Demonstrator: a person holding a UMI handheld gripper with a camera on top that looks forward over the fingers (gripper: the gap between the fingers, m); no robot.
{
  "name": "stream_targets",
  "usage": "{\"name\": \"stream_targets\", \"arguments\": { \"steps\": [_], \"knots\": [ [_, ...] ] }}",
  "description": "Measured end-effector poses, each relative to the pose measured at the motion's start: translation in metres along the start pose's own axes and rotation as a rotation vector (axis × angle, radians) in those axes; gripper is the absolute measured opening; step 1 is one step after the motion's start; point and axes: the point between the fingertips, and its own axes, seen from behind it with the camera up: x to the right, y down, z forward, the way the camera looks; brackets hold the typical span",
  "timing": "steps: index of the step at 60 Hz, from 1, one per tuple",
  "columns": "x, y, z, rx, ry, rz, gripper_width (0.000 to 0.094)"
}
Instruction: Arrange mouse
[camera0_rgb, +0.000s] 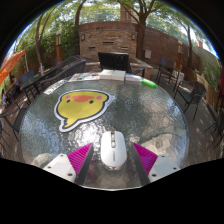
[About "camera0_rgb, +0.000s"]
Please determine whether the green small pack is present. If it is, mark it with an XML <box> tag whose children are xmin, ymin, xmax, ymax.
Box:
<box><xmin>141</xmin><ymin>78</ymin><xmax>158</xmax><ymax>89</ymax></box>

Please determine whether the dark round patio table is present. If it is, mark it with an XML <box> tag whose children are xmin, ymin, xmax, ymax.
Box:
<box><xmin>19</xmin><ymin>64</ymin><xmax>61</xmax><ymax>101</ymax></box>

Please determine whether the white computer mouse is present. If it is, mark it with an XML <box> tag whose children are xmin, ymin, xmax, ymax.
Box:
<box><xmin>100</xmin><ymin>130</ymin><xmax>128</xmax><ymax>172</ymax></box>

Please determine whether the white side box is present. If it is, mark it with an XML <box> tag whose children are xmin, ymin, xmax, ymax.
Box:
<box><xmin>173</xmin><ymin>69</ymin><xmax>185</xmax><ymax>83</ymax></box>

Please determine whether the small white and blue pack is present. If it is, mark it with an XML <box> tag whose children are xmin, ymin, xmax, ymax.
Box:
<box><xmin>125</xmin><ymin>74</ymin><xmax>144</xmax><ymax>83</ymax></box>

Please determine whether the black slatted chair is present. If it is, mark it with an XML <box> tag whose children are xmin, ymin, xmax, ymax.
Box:
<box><xmin>97</xmin><ymin>51</ymin><xmax>147</xmax><ymax>78</ymax></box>

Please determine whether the orange patio umbrella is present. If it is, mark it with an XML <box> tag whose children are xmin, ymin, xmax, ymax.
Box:
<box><xmin>0</xmin><ymin>49</ymin><xmax>27</xmax><ymax>86</ymax></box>

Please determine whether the blue patio chair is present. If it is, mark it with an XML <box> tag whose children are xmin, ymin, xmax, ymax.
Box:
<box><xmin>20</xmin><ymin>69</ymin><xmax>36</xmax><ymax>84</ymax></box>

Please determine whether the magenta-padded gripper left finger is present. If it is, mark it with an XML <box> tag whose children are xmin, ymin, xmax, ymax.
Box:
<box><xmin>43</xmin><ymin>142</ymin><xmax>95</xmax><ymax>186</ymax></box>

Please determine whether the white flat box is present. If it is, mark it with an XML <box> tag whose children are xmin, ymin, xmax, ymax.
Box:
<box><xmin>111</xmin><ymin>69</ymin><xmax>127</xmax><ymax>82</ymax></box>
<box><xmin>99</xmin><ymin>69</ymin><xmax>114</xmax><ymax>80</ymax></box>

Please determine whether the dark wicker chair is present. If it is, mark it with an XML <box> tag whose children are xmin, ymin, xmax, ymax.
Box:
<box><xmin>57</xmin><ymin>54</ymin><xmax>83</xmax><ymax>72</ymax></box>
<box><xmin>39</xmin><ymin>59</ymin><xmax>87</xmax><ymax>91</ymax></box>

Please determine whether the grey wall utility box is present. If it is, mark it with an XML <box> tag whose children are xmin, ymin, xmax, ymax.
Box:
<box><xmin>143</xmin><ymin>49</ymin><xmax>153</xmax><ymax>60</ymax></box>

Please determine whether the brown lamp post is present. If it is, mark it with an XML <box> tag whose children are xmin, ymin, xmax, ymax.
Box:
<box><xmin>176</xmin><ymin>40</ymin><xmax>184</xmax><ymax>70</ymax></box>
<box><xmin>55</xmin><ymin>30</ymin><xmax>63</xmax><ymax>64</ymax></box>

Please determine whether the yellow duck-shaped mouse pad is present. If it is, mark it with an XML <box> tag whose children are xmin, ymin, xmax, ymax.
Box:
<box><xmin>53</xmin><ymin>89</ymin><xmax>112</xmax><ymax>133</ymax></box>

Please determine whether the dark metal patio chair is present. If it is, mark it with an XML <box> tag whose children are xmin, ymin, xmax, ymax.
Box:
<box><xmin>155</xmin><ymin>58</ymin><xmax>178</xmax><ymax>84</ymax></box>

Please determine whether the dark mesh patio chair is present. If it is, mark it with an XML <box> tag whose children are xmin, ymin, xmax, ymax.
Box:
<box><xmin>173</xmin><ymin>80</ymin><xmax>208</xmax><ymax>121</ymax></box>
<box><xmin>203</xmin><ymin>109</ymin><xmax>224</xmax><ymax>148</ymax></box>
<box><xmin>0</xmin><ymin>101</ymin><xmax>29</xmax><ymax>141</ymax></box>

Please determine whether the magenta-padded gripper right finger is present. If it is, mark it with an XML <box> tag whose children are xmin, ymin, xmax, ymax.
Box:
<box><xmin>129</xmin><ymin>142</ymin><xmax>182</xmax><ymax>187</ymax></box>

